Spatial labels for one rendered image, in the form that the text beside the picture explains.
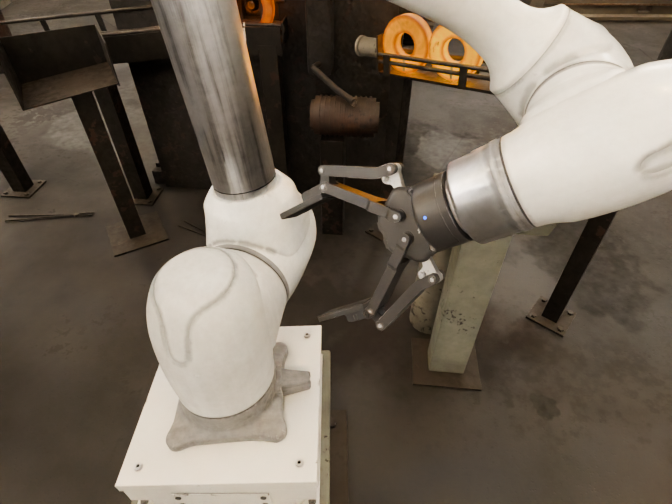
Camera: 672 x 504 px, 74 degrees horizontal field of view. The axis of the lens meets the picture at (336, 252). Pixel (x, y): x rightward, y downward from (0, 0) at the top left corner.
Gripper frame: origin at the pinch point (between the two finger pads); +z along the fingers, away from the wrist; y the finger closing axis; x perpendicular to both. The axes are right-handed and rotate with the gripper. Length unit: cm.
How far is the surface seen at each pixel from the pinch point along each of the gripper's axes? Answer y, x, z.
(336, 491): -51, -31, 41
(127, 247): 32, -52, 120
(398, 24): 56, -78, 3
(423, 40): 48, -79, -2
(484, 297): -21, -59, 1
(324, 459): -31.8, -11.3, 21.1
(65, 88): 75, -29, 86
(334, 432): -41, -41, 44
